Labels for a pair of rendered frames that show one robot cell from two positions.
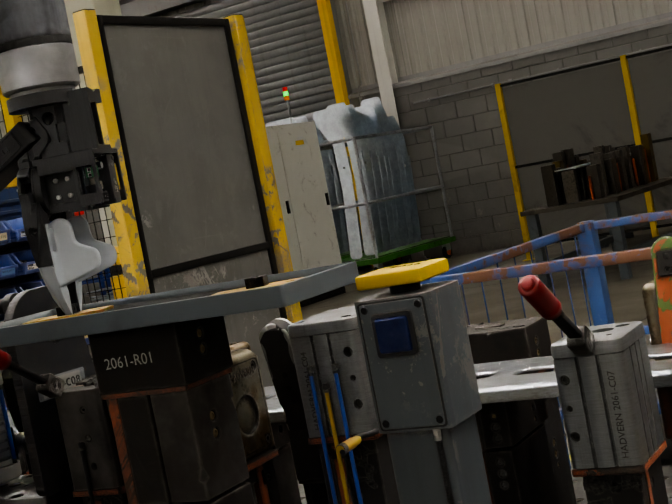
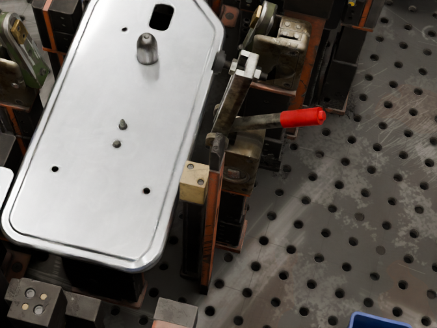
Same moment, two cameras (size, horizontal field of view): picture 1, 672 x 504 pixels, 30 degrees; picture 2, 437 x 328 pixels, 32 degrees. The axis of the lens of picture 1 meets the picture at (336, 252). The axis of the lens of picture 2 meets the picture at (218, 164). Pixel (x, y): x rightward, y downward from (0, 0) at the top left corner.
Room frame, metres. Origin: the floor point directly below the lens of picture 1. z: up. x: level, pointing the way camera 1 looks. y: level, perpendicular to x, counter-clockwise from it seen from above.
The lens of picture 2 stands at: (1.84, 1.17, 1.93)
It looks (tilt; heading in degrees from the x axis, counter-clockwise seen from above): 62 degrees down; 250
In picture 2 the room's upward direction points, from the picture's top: 6 degrees clockwise
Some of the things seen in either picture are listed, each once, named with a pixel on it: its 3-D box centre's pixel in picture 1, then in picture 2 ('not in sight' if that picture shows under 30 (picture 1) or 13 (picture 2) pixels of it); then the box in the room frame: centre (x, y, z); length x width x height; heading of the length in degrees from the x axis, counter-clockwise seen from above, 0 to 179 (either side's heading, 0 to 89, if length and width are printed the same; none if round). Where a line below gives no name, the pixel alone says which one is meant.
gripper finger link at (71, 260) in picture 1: (72, 264); not in sight; (1.20, 0.25, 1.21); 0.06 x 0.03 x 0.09; 80
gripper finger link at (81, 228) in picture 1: (88, 260); not in sight; (1.24, 0.24, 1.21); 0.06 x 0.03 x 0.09; 80
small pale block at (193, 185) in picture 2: not in sight; (193, 228); (1.72, 0.76, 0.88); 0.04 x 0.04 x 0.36; 61
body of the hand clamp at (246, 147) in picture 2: not in sight; (231, 191); (1.65, 0.71, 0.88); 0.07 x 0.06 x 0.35; 151
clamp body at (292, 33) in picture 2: not in sight; (271, 99); (1.54, 0.57, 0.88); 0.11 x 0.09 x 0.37; 151
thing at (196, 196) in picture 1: (213, 271); not in sight; (4.82, 0.48, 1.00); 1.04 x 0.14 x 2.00; 147
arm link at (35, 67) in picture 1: (40, 74); not in sight; (1.23, 0.25, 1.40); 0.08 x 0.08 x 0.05
